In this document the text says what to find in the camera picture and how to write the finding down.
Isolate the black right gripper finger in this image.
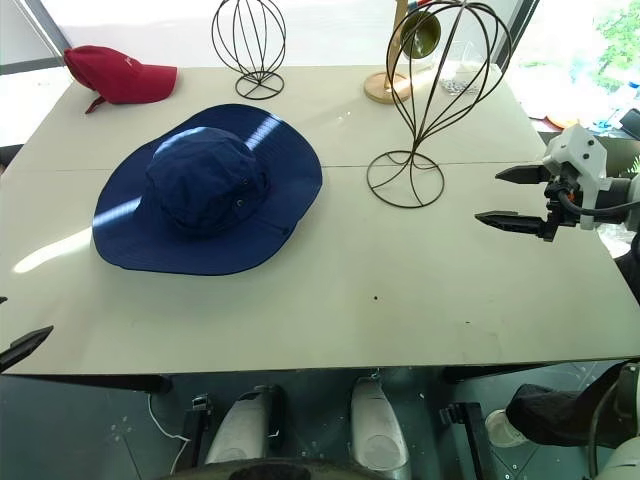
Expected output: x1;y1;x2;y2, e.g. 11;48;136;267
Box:
473;210;558;244
494;164;553;188

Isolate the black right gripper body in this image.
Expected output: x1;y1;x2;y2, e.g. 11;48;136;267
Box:
543;164;584;229

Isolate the navy blue wide-brim hat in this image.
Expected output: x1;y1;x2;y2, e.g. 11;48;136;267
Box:
91;103;325;277

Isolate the wooden stand with round base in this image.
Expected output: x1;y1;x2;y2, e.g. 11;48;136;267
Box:
363;0;417;105

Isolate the orange flat object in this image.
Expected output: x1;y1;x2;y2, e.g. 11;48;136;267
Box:
528;112;582;133

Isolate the black flat device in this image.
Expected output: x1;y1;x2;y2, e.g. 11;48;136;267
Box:
616;106;640;135

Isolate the clear glass vessel with pebbles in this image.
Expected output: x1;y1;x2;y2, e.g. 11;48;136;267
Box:
438;39;482;97

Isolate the olive green hanging cup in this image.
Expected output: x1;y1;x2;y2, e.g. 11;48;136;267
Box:
399;10;443;59

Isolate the black fabric bundle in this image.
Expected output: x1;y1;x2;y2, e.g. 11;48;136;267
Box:
505;381;624;447

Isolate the white round container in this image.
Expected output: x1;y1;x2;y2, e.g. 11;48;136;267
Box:
484;408;527;448

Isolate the silver left robot leg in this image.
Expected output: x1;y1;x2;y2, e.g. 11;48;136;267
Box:
203;384;287;467

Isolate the silver robot leg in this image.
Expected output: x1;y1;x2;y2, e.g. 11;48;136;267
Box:
203;384;287;467
348;376;412;477

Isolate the silver right robot leg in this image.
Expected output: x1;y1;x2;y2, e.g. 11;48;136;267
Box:
348;376;412;477

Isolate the red baseball cap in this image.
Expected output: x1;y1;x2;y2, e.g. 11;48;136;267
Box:
63;45;180;115

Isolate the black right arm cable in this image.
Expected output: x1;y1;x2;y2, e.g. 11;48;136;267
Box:
559;186;632;220

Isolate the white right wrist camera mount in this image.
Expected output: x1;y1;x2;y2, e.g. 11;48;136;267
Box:
542;124;612;232

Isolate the black table frame bar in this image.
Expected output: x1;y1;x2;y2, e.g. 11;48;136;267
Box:
7;373;174;397
441;355;640;385

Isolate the tall dark wire hat stand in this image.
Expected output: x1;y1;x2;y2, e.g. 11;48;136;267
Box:
366;0;514;208

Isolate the thin white cable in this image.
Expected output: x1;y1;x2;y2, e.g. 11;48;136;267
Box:
146;392;192;476

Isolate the black table leg bracket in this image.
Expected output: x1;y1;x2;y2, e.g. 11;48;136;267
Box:
180;394;213;467
438;401;497;480

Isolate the small dark wire hat stand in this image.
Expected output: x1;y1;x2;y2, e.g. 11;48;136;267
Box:
211;0;288;99

